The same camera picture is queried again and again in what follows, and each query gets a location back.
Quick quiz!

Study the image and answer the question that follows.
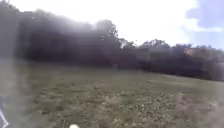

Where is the patchy green grass field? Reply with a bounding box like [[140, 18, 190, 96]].
[[0, 59, 224, 128]]

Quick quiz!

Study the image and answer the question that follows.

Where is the dark wood of trees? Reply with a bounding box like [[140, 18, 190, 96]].
[[0, 1, 224, 82]]

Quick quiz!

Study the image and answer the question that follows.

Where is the robot's own part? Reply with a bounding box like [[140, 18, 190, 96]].
[[68, 123, 80, 128]]

